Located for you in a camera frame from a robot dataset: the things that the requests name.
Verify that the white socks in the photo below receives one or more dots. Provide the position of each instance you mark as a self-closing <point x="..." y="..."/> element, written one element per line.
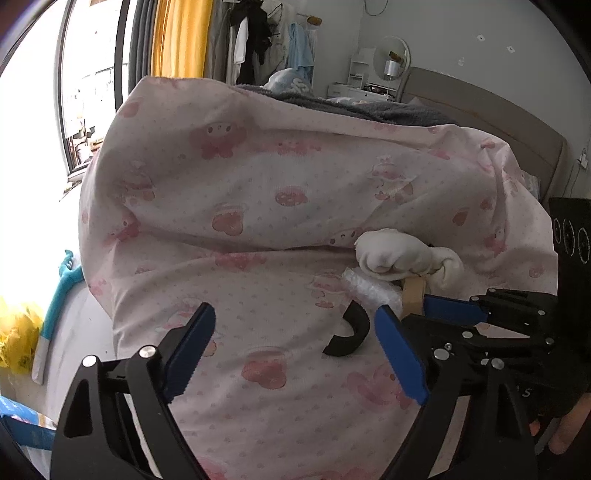
<point x="391" y="255"/>

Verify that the brown bed headboard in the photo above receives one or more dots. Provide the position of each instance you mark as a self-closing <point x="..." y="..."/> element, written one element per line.
<point x="540" y="150"/>

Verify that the grey curtain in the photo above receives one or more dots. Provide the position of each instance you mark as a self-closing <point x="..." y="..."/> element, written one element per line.
<point x="139" y="62"/>

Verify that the teal plush toy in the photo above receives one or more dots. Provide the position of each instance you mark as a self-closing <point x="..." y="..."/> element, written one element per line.
<point x="70" y="275"/>

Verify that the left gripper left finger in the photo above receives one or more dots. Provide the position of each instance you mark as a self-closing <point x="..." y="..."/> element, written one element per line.
<point x="115" y="422"/>

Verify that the balcony window door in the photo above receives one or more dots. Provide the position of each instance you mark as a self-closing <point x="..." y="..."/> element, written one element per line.
<point x="90" y="74"/>

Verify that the cardboard tape roll core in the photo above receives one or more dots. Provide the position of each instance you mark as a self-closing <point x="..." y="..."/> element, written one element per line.
<point x="413" y="294"/>

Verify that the yellow plastic bag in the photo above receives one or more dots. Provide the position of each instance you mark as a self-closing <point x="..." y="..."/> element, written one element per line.
<point x="19" y="331"/>

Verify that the person right hand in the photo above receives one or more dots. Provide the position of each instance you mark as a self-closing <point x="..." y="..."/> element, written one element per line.
<point x="570" y="425"/>

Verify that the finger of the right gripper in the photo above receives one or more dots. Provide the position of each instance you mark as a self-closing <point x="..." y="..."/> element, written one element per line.
<point x="453" y="311"/>

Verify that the dark grey blanket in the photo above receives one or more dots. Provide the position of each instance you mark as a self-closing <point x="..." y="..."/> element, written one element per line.
<point x="382" y="112"/>

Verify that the yellow curtain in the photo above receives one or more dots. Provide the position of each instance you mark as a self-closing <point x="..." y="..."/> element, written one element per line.
<point x="179" y="39"/>

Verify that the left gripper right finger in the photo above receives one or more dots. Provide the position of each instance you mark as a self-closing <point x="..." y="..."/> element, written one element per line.
<point x="430" y="359"/>

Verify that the white dresser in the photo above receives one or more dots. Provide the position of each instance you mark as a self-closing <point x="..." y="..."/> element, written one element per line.
<point x="366" y="79"/>

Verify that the black curved plastic piece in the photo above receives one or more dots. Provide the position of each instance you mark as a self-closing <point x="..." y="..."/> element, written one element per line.
<point x="359" y="324"/>

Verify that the pink patterned duvet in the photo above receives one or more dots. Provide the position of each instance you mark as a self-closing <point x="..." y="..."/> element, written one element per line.
<point x="207" y="193"/>

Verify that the blue paper bag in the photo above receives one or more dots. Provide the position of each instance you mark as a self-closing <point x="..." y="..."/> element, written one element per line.
<point x="26" y="426"/>

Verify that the hanging clothes on rack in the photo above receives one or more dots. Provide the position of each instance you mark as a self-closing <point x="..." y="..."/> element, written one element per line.
<point x="250" y="41"/>

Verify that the round vanity mirror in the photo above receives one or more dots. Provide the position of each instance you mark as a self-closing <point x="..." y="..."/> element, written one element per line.
<point x="392" y="58"/>

